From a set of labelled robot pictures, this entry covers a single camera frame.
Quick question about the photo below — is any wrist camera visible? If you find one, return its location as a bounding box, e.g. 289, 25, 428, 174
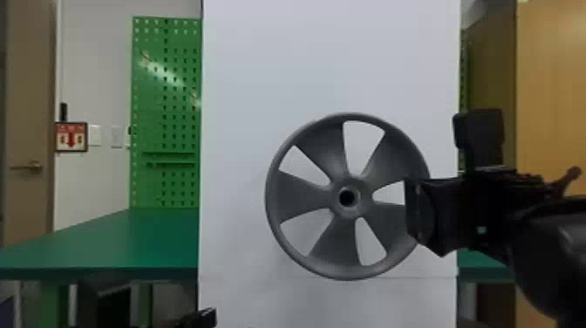
175, 307, 218, 328
452, 108, 506, 173

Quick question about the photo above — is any brown door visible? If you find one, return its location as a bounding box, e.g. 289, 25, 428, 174
2, 0, 58, 249

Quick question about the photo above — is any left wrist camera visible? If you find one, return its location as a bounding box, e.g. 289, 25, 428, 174
175, 307, 218, 328

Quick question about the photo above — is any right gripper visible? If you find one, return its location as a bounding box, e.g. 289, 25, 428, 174
404, 166, 521, 264

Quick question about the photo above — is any white panel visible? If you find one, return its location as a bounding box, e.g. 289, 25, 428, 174
197, 0, 462, 328

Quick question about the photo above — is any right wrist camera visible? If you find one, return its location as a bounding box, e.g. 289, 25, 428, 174
452, 108, 506, 173

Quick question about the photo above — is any red wall sign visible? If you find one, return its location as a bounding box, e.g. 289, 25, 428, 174
54, 120, 90, 154

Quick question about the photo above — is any brown wooden cupboard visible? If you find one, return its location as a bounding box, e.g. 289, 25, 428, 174
466, 0, 586, 328

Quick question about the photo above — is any grey wheel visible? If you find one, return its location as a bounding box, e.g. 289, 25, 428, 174
263, 112, 432, 282

